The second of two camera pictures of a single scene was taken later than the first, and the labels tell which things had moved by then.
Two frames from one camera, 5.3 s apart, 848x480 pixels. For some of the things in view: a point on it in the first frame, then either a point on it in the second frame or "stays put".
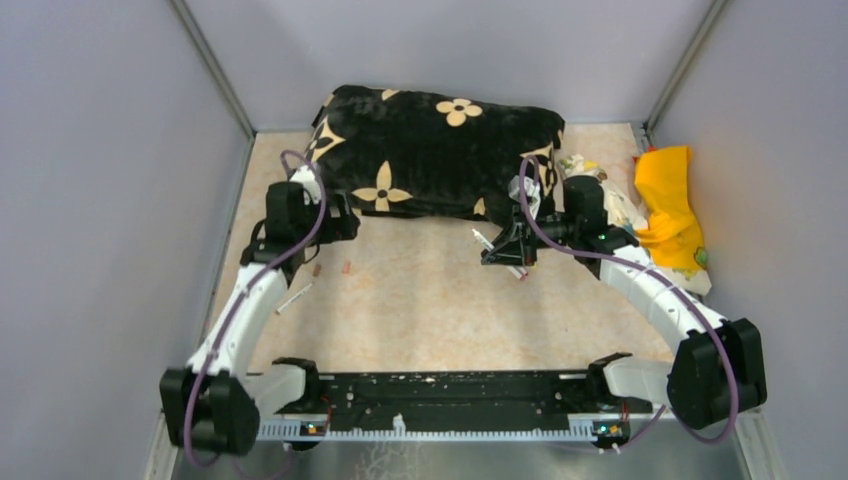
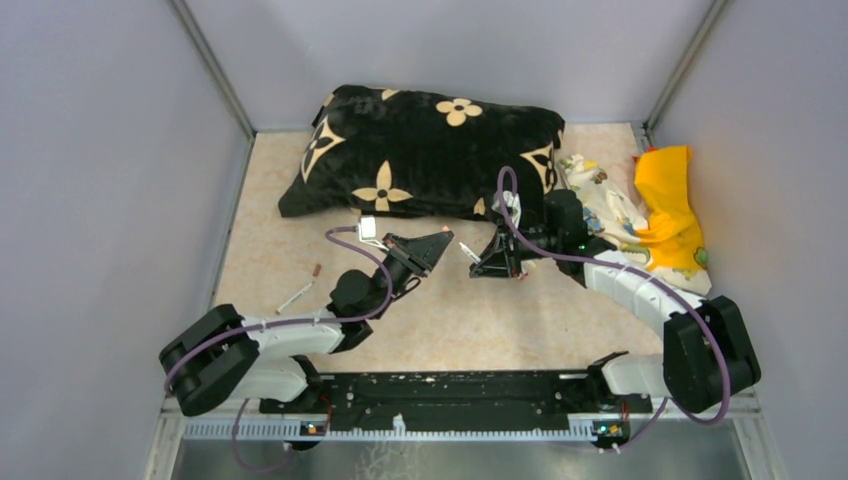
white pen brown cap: [293, 299] stays put
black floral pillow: [417, 153] stays put
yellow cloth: [671, 231] stays put
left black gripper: [342, 225] -> [403, 255]
